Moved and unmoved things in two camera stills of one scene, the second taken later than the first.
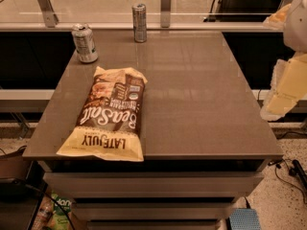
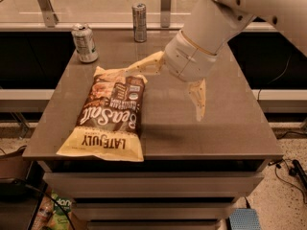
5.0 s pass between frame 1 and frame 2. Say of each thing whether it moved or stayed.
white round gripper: moved
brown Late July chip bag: stayed
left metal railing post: stayed
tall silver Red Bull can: stayed
